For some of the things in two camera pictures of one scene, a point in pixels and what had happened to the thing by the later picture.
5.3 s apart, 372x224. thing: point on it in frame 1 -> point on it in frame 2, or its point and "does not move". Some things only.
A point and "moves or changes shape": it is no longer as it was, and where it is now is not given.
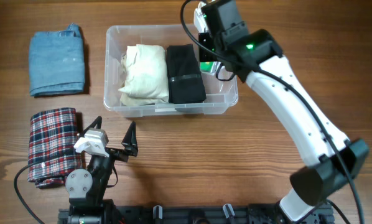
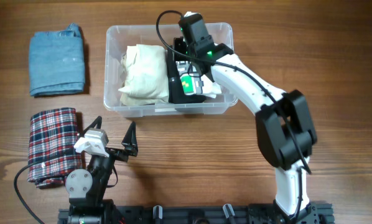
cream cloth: (145, 76) does not move
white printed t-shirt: (209, 66) moves or changes shape
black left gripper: (129, 142) does not move
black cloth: (185, 83) does not move
